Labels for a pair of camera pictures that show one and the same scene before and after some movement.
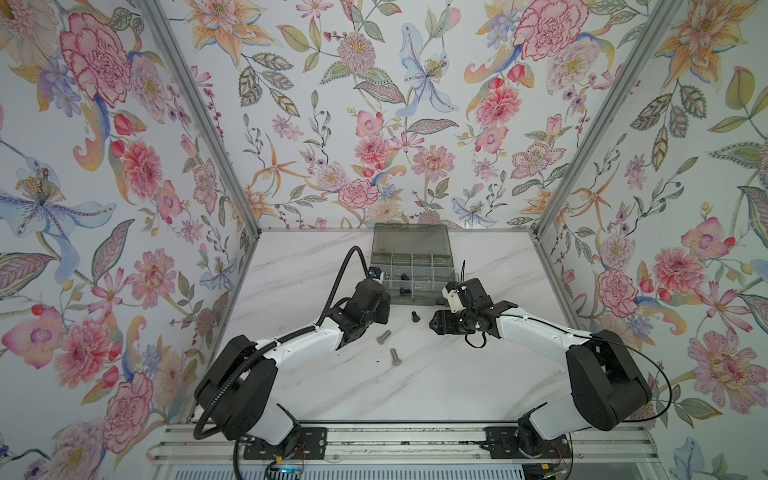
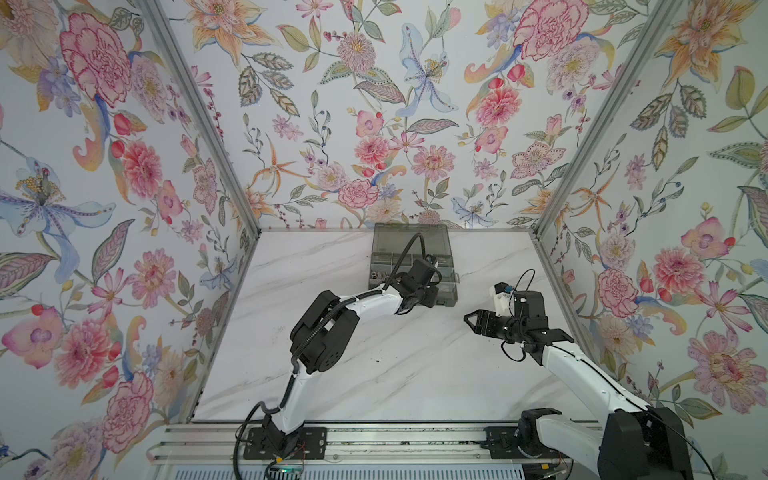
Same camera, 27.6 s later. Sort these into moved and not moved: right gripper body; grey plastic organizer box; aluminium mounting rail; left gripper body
Moved: right gripper body; left gripper body
Not moved: grey plastic organizer box; aluminium mounting rail
